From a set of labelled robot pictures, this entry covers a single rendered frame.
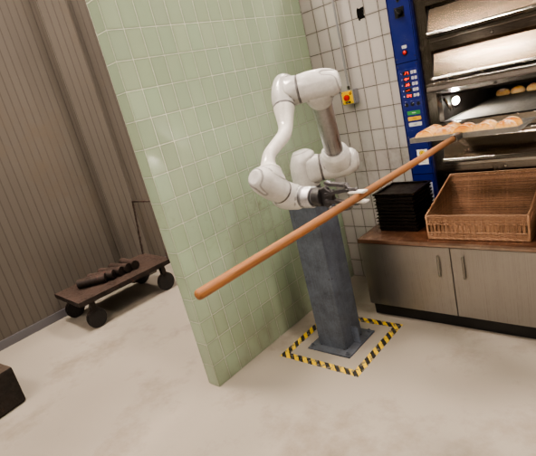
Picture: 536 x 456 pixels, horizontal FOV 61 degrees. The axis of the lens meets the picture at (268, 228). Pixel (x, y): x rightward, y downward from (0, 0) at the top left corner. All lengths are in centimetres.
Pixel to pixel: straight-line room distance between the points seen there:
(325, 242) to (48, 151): 317
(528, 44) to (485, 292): 138
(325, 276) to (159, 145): 122
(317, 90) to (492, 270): 140
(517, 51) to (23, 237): 423
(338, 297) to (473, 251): 81
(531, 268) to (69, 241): 406
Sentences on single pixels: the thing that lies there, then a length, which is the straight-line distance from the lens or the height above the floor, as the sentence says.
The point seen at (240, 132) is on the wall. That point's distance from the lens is 297.
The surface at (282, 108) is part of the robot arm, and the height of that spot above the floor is 155.
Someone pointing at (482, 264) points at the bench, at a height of 46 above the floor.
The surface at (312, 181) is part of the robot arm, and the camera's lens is 264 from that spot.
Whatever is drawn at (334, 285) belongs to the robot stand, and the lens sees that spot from 280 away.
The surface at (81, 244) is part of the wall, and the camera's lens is 511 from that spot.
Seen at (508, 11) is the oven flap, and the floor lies 173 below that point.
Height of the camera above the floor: 164
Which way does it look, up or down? 16 degrees down
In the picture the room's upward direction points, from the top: 14 degrees counter-clockwise
